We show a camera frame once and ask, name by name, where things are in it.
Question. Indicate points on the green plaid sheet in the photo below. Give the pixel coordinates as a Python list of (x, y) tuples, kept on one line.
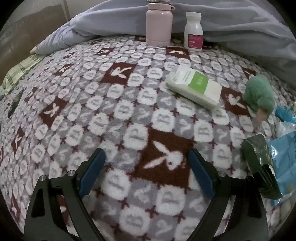
[(18, 69)]

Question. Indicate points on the white medicine bottle pink label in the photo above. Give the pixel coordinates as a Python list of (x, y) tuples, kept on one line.
[(193, 25)]

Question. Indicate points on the blue snack packet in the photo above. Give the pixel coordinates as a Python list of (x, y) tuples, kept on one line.
[(286, 162)]

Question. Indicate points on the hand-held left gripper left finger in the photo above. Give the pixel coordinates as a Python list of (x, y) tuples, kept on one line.
[(92, 171)]

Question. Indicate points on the green fuzzy sock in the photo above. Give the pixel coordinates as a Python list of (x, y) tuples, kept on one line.
[(259, 92)]

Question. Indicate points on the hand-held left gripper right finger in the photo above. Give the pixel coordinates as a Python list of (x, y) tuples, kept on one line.
[(201, 173)]

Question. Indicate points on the white and green tissue pack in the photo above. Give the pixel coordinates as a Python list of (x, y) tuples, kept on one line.
[(196, 85)]

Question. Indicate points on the dark green snack packet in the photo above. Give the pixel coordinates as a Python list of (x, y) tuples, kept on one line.
[(256, 157)]

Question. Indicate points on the lavender duvet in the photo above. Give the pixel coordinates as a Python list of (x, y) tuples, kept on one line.
[(231, 23)]

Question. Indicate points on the teal crinkled wrapper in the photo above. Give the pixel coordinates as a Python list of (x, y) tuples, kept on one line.
[(285, 113)]

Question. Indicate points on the pink insulated bottle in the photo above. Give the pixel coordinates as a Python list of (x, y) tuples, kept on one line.
[(159, 25)]

